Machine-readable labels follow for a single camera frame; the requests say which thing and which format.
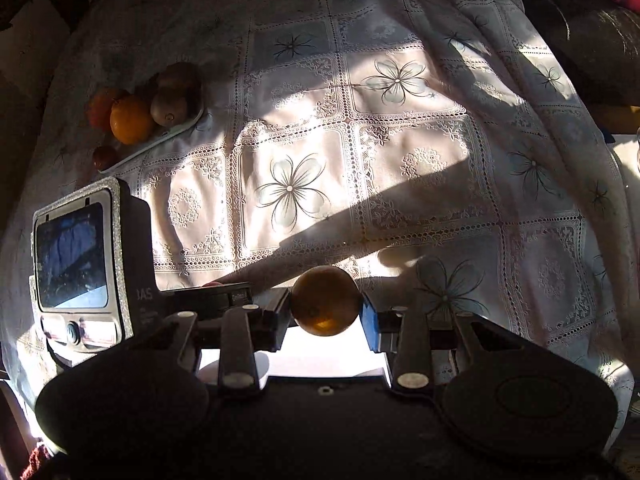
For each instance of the large orange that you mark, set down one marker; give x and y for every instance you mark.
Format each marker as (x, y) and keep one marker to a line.
(131, 119)

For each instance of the white plate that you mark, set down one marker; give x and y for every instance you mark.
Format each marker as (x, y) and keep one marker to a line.
(165, 135)

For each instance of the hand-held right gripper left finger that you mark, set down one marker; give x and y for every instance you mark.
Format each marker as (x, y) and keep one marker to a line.
(277, 317)

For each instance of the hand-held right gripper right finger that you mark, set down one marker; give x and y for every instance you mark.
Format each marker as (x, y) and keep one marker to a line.
(370, 325)

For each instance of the small yellow orange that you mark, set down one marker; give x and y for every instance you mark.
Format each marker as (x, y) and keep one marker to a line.
(325, 305)

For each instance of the dark brown cushion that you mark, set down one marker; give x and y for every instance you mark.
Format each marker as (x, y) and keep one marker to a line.
(600, 35)

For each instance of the small dark red tomato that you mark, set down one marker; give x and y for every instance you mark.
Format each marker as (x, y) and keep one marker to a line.
(104, 157)

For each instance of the white lace floral tablecloth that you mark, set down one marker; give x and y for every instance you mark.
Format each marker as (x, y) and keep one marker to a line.
(425, 125)

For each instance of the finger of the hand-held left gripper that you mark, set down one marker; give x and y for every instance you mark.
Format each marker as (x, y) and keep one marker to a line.
(220, 296)

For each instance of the red-orange fruit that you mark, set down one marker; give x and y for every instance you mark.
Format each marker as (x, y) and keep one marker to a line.
(100, 105)

